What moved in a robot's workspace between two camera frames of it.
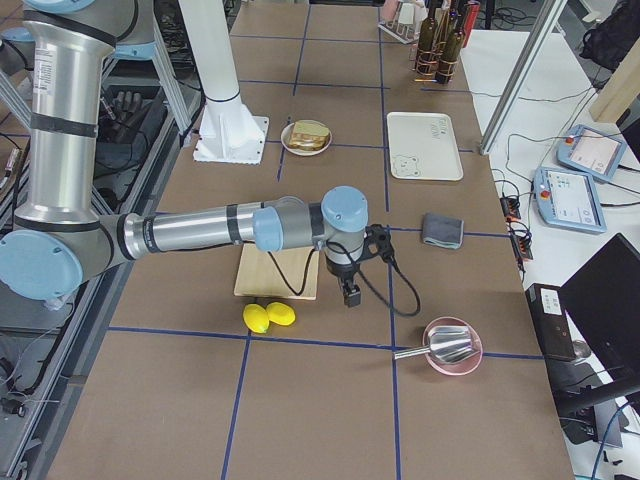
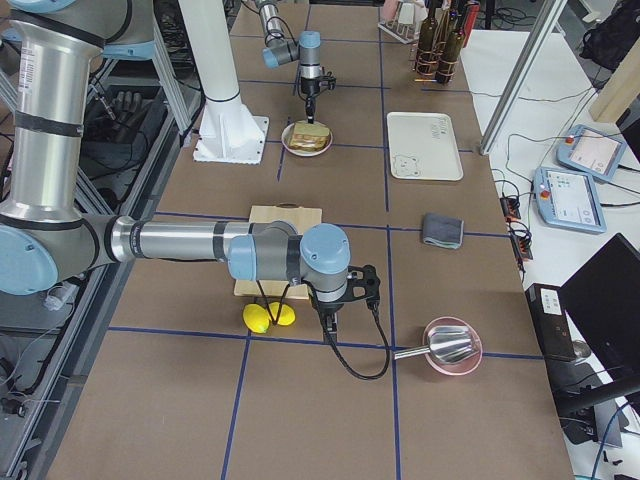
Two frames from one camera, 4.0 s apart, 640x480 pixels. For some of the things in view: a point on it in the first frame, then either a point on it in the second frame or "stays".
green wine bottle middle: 450,52 stays
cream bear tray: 423,146 stays
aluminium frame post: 544,25 stays
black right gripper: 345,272 -> 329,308
